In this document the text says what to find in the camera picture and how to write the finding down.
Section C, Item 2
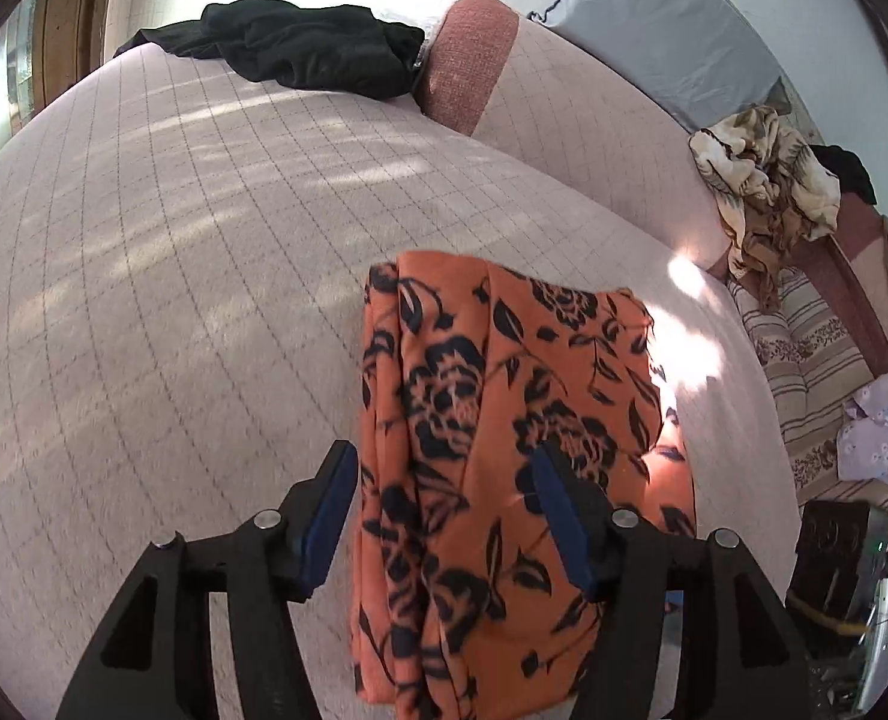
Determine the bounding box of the grey blue pillow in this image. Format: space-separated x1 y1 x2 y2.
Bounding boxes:
526 0 790 132

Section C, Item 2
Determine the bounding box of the orange black floral garment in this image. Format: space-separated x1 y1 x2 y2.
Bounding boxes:
350 249 698 720

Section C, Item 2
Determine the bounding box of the wooden window frame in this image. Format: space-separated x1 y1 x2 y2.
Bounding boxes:
9 0 124 115

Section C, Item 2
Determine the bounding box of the cream patterned cloth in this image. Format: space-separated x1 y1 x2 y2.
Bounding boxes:
688 105 841 312

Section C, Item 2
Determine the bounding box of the pink bolster pillow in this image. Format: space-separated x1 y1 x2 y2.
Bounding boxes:
414 0 734 278

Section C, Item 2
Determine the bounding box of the black box device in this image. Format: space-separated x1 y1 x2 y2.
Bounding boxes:
785 499 878 623

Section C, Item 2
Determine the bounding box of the lilac floral cloth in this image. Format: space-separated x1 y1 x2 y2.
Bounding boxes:
838 371 888 496

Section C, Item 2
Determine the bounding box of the black cloth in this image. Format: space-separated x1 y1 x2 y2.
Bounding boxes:
114 0 426 100

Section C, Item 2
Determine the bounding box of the checked white bed sheet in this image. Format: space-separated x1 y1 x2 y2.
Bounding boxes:
0 41 801 720

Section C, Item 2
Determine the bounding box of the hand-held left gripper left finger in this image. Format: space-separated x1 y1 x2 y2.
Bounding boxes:
55 441 360 720

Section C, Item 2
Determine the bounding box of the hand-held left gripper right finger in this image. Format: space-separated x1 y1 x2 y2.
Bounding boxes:
530 441 812 720

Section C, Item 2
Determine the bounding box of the small dark cloth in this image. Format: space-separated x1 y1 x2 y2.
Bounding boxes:
811 144 878 205

